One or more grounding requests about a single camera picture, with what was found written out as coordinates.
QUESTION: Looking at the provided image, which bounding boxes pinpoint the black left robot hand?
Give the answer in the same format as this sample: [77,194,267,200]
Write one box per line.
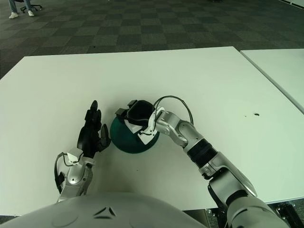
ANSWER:
[77,100,111,159]

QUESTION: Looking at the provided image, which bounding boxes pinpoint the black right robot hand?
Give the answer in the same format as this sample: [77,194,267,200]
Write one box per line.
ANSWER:
[115,99,165,145]

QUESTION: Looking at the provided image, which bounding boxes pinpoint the white charger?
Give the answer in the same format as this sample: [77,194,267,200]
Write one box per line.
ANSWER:
[123,120,143,135]

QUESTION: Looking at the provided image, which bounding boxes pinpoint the green round plate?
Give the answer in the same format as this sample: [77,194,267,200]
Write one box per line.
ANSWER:
[110,114,160,155]

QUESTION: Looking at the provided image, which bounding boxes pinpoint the grey robot torso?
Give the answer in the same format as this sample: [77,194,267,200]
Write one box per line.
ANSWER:
[0,191,202,228]

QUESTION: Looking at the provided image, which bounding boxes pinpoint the black office chair base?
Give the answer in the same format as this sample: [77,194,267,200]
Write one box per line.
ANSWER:
[19,4,43,13]

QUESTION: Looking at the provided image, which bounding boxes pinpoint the seated person legs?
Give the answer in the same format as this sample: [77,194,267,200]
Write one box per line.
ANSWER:
[8,0,35,19]

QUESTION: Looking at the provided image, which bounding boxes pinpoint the adjacent white table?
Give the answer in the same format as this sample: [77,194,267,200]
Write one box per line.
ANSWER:
[239,48,304,109]

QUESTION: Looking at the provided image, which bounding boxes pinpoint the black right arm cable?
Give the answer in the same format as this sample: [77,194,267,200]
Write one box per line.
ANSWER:
[153,95,193,124]

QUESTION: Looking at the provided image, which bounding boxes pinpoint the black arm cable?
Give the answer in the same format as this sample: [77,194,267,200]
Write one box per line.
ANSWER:
[54,152,80,190]
[153,95,193,124]

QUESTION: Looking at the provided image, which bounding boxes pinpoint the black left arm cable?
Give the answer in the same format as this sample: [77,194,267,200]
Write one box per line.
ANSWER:
[54,152,80,190]

